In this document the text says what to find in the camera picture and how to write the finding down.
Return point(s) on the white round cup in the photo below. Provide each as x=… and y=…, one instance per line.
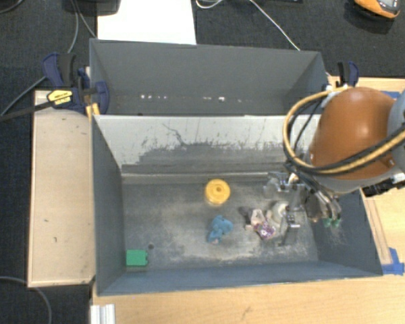
x=278, y=211

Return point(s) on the green block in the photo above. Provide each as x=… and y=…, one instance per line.
x=136, y=258

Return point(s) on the purple patterned packet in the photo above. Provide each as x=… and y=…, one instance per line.
x=263, y=228

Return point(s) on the black cylinder on white bracket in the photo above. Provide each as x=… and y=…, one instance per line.
x=379, y=188

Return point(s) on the pale wood board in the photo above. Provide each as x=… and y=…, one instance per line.
x=60, y=187

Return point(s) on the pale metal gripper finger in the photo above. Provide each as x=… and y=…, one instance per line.
x=283, y=229
x=293, y=235

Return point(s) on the grey metal bin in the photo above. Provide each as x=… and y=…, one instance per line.
x=189, y=79

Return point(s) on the blue toy animal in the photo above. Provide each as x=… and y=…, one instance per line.
x=219, y=229

